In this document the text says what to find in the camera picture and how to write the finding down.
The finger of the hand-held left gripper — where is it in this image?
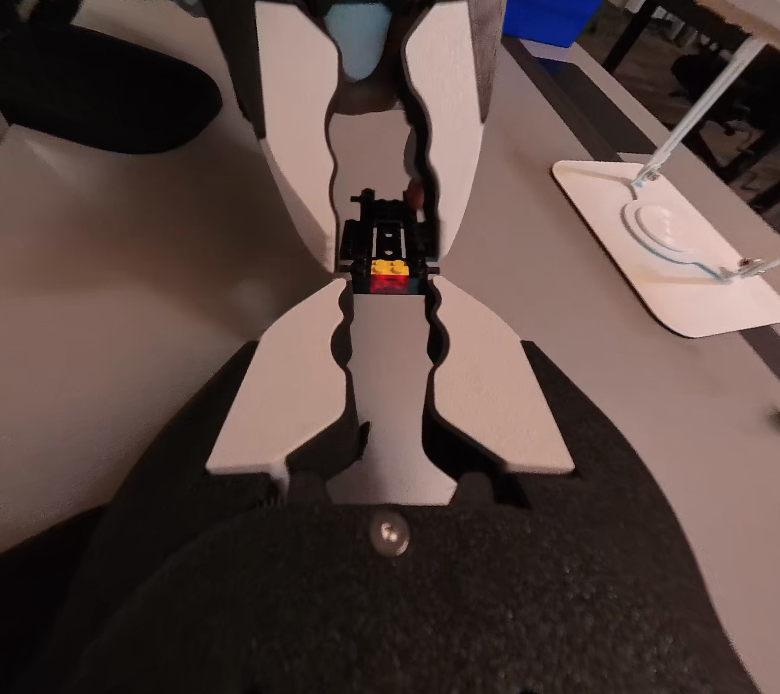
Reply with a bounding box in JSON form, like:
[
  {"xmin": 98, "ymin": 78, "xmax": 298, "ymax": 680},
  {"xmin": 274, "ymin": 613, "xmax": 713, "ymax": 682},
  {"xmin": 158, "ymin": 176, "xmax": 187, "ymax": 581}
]
[
  {"xmin": 251, "ymin": 0, "xmax": 347, "ymax": 277},
  {"xmin": 401, "ymin": 0, "xmax": 497, "ymax": 265}
]

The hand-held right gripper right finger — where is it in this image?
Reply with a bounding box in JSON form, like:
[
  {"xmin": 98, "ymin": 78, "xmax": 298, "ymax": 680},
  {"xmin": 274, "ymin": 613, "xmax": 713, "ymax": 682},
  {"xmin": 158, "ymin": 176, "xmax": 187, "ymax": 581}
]
[{"xmin": 422, "ymin": 278, "xmax": 576, "ymax": 478}]

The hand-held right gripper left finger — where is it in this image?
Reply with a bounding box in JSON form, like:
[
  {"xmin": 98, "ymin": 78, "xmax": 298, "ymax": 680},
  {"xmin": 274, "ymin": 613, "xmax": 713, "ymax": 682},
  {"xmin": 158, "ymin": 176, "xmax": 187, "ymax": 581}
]
[{"xmin": 205, "ymin": 278, "xmax": 358, "ymax": 478}]

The black lego chassis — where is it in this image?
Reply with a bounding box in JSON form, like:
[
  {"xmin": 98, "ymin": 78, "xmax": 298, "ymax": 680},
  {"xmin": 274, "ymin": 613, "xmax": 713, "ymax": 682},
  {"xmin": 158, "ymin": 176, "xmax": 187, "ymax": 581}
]
[{"xmin": 338, "ymin": 191, "xmax": 441, "ymax": 296}]

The small red lego piece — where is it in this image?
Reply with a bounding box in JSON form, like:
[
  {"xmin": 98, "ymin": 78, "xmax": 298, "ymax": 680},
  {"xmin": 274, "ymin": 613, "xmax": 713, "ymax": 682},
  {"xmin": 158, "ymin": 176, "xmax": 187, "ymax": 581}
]
[{"xmin": 368, "ymin": 273, "xmax": 423, "ymax": 295}]

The black round cushion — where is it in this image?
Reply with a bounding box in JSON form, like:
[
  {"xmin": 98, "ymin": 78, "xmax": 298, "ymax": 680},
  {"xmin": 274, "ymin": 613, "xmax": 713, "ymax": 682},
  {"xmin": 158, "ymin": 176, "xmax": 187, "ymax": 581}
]
[{"xmin": 0, "ymin": 0, "xmax": 225, "ymax": 156}]

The white book stand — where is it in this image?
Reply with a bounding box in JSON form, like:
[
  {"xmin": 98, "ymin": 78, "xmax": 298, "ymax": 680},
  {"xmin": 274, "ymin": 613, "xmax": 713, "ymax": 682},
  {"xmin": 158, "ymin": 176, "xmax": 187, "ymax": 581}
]
[{"xmin": 550, "ymin": 0, "xmax": 780, "ymax": 340}]

